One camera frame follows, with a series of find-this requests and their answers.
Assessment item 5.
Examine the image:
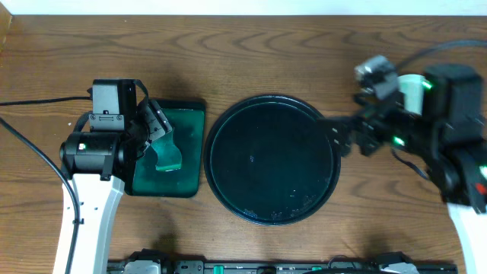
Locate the green sponge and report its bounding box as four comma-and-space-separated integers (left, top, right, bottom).
151, 131, 183, 172

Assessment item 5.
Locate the mint plate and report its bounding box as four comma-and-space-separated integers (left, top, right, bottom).
398, 74, 425, 116

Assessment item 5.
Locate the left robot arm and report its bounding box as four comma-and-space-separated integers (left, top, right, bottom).
53, 100, 181, 273

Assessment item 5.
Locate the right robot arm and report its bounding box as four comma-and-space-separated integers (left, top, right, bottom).
318, 64, 486, 273

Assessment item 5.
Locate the rectangular black sponge tray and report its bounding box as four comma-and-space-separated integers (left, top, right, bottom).
125, 100, 205, 198

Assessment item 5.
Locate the round black tray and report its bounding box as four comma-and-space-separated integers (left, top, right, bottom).
203, 94, 341, 226

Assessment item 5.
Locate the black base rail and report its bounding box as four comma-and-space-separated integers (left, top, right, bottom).
106, 249, 459, 274

